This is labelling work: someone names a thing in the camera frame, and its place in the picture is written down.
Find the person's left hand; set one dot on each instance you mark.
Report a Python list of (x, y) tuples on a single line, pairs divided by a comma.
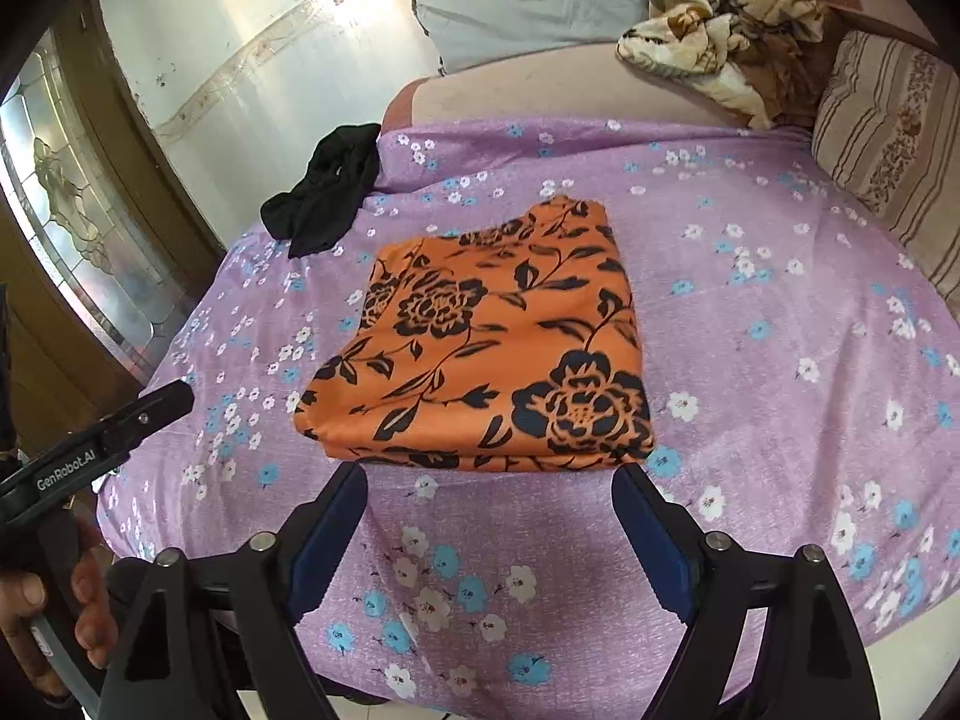
[(56, 615)]

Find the cream brown floral blanket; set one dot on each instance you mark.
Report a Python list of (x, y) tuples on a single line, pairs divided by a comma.
[(766, 61)]

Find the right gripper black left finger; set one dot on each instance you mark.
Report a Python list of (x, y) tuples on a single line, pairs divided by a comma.
[(171, 662)]

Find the purple floral bed sheet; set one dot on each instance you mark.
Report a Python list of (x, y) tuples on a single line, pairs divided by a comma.
[(803, 377)]

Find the wooden stained glass door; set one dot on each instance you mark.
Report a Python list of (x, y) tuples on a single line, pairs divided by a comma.
[(103, 253)]

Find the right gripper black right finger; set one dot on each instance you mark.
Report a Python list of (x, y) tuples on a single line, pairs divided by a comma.
[(766, 636)]

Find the orange black floral garment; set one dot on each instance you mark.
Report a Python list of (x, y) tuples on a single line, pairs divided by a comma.
[(511, 349)]

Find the striped beige cushion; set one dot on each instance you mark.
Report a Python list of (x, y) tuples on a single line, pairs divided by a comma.
[(887, 132)]

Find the beige mattress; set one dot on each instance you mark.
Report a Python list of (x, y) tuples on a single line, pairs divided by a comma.
[(586, 81)]

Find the black small garment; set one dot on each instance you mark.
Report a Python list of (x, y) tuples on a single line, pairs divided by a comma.
[(315, 214)]

